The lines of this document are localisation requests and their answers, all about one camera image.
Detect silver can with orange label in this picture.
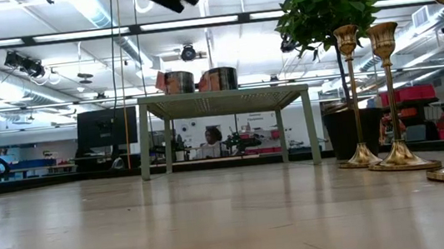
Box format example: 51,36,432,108
197,64,240,94
154,67,197,97

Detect black overhead beam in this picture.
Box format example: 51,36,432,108
0,0,444,52

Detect green perforated metal shelf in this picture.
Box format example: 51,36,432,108
132,77,323,186

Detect red storage bins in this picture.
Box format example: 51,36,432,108
377,82,438,108

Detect black monitor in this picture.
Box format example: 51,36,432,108
73,105,141,151

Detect person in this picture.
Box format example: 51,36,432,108
192,125,230,161

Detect black ceiling spotlight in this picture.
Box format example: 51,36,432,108
2,46,48,82

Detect black plant pot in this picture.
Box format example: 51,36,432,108
321,97,389,162

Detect white cable loop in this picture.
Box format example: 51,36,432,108
134,0,156,15

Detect thin hanging black cable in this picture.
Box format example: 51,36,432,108
131,0,151,99

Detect black ceiling camera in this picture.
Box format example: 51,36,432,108
278,31,302,55
178,42,199,63

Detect hanging yellow cable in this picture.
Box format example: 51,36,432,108
108,0,139,171

